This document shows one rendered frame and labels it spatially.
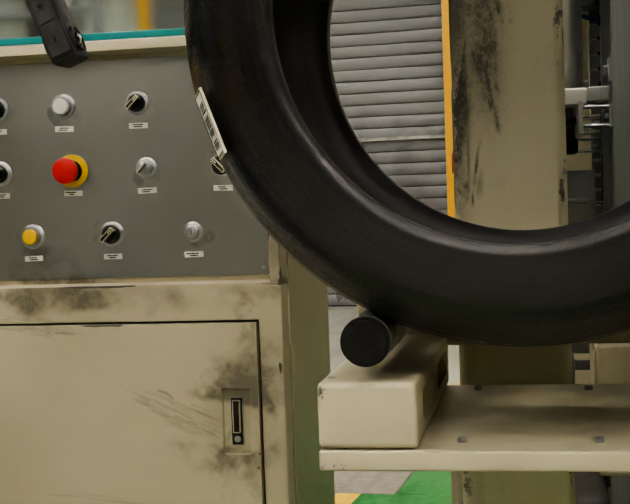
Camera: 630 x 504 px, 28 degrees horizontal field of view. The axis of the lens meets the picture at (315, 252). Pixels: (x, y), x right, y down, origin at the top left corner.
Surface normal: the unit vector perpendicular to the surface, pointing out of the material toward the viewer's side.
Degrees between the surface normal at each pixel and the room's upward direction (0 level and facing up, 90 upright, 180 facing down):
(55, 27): 91
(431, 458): 90
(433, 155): 90
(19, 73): 90
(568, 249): 101
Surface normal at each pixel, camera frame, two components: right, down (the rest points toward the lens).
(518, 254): -0.18, 0.24
